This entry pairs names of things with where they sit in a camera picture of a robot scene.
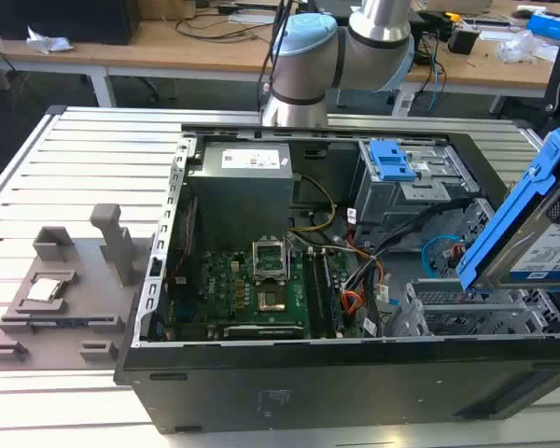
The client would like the hard disk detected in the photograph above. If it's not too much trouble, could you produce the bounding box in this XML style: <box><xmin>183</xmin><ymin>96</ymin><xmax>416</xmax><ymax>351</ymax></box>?
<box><xmin>455</xmin><ymin>119</ymin><xmax>560</xmax><ymax>291</ymax></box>

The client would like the blue disk wire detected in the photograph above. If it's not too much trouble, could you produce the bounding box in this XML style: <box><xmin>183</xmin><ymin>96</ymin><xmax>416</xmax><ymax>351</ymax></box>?
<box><xmin>421</xmin><ymin>235</ymin><xmax>464</xmax><ymax>284</ymax></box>

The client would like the metal disk bay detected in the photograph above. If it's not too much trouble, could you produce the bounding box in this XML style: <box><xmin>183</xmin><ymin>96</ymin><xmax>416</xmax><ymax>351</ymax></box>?
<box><xmin>386</xmin><ymin>278</ymin><xmax>560</xmax><ymax>338</ymax></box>

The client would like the empty black RAM slot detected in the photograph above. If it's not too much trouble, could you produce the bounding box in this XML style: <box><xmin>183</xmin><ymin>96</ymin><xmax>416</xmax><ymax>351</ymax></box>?
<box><xmin>305</xmin><ymin>251</ymin><xmax>330</xmax><ymax>338</ymax></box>

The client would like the clear plastic bag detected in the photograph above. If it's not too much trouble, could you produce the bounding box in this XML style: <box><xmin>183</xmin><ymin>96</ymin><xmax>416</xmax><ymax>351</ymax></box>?
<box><xmin>497</xmin><ymin>29</ymin><xmax>548</xmax><ymax>63</ymax></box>

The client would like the blue cardboard box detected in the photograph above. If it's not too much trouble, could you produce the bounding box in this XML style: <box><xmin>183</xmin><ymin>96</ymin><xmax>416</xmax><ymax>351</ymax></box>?
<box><xmin>526</xmin><ymin>11</ymin><xmax>560</xmax><ymax>39</ymax></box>

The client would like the small black box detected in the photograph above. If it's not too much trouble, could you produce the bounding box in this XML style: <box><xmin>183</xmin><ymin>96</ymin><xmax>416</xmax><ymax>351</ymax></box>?
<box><xmin>447</xmin><ymin>25</ymin><xmax>480</xmax><ymax>55</ymax></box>

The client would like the blue drive carrier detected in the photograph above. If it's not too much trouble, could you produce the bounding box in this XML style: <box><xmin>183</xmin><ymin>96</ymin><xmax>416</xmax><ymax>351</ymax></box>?
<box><xmin>368</xmin><ymin>138</ymin><xmax>419</xmax><ymax>182</ymax></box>

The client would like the grey metal drive cage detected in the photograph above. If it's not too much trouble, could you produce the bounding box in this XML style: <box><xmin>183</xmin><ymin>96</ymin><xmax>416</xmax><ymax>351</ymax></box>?
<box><xmin>354</xmin><ymin>138</ymin><xmax>480</xmax><ymax>244</ymax></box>

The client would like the RAM stick with chips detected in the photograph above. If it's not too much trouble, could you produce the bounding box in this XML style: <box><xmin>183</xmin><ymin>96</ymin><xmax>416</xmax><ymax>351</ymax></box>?
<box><xmin>323</xmin><ymin>254</ymin><xmax>345</xmax><ymax>335</ymax></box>

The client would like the grey power supply unit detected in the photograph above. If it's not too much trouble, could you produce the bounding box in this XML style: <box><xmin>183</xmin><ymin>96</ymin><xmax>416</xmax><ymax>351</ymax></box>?
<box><xmin>186</xmin><ymin>142</ymin><xmax>294</xmax><ymax>242</ymax></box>

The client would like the CPU socket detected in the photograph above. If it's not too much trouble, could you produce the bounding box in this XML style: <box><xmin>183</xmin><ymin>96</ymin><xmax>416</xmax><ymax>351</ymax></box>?
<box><xmin>256</xmin><ymin>287</ymin><xmax>288</xmax><ymax>314</ymax></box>

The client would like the black graphics card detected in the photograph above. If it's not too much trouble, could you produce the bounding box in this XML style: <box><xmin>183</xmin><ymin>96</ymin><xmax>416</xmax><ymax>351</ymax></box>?
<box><xmin>222</xmin><ymin>324</ymin><xmax>305</xmax><ymax>340</ymax></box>

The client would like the green motherboard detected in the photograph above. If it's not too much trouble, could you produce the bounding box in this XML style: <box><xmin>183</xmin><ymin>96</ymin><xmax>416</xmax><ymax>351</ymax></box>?
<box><xmin>167</xmin><ymin>249</ymin><xmax>370</xmax><ymax>340</ymax></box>

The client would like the black open PC case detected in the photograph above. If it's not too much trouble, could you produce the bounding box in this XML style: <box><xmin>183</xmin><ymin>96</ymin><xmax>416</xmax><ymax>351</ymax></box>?
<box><xmin>114</xmin><ymin>121</ymin><xmax>560</xmax><ymax>435</ymax></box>

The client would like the black case fan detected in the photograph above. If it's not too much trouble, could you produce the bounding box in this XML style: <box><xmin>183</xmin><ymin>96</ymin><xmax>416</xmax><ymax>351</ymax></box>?
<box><xmin>175</xmin><ymin>195</ymin><xmax>201</xmax><ymax>284</ymax></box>

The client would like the crumpled white plastic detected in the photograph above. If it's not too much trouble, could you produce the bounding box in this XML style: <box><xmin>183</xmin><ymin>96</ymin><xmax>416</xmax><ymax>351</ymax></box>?
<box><xmin>25</xmin><ymin>25</ymin><xmax>74</xmax><ymax>55</ymax></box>

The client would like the grey parts rack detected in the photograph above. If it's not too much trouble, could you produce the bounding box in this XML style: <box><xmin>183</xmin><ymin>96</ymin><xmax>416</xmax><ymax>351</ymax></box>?
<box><xmin>0</xmin><ymin>203</ymin><xmax>147</xmax><ymax>372</ymax></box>

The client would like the dark RAM stick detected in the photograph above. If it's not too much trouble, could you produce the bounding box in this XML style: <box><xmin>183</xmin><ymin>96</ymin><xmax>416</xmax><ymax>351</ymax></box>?
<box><xmin>27</xmin><ymin>318</ymin><xmax>116</xmax><ymax>329</ymax></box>

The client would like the silver CPU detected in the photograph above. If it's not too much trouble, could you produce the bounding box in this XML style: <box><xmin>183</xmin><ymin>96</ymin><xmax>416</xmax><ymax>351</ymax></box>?
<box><xmin>25</xmin><ymin>278</ymin><xmax>63</xmax><ymax>302</ymax></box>

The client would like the hanging blue cable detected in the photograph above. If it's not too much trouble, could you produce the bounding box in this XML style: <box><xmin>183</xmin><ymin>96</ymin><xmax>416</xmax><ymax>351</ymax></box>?
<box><xmin>427</xmin><ymin>55</ymin><xmax>444</xmax><ymax>113</ymax></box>

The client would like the black cable bundle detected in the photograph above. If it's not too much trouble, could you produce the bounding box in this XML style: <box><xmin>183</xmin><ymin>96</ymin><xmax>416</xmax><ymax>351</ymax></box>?
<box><xmin>343</xmin><ymin>198</ymin><xmax>477</xmax><ymax>328</ymax></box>

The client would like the yellow and black wire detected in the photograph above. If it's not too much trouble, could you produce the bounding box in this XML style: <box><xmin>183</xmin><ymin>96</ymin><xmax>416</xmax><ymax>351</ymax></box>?
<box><xmin>291</xmin><ymin>175</ymin><xmax>338</xmax><ymax>233</ymax></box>

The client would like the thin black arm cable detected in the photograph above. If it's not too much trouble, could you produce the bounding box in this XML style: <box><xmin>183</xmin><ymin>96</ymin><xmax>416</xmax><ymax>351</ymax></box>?
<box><xmin>257</xmin><ymin>0</ymin><xmax>300</xmax><ymax>114</ymax></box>

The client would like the orange wire bundle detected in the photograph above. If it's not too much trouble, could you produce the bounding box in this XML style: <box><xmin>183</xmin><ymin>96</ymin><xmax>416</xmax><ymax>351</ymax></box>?
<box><xmin>341</xmin><ymin>289</ymin><xmax>371</xmax><ymax>323</ymax></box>

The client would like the metal socket cover frame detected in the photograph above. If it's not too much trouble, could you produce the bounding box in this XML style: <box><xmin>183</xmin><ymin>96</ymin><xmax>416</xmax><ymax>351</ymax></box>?
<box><xmin>252</xmin><ymin>237</ymin><xmax>290</xmax><ymax>282</ymax></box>

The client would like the wooden desk white frame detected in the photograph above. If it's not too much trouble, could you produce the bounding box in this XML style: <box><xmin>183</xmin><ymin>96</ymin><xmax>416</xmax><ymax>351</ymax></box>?
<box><xmin>0</xmin><ymin>0</ymin><xmax>560</xmax><ymax>109</ymax></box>

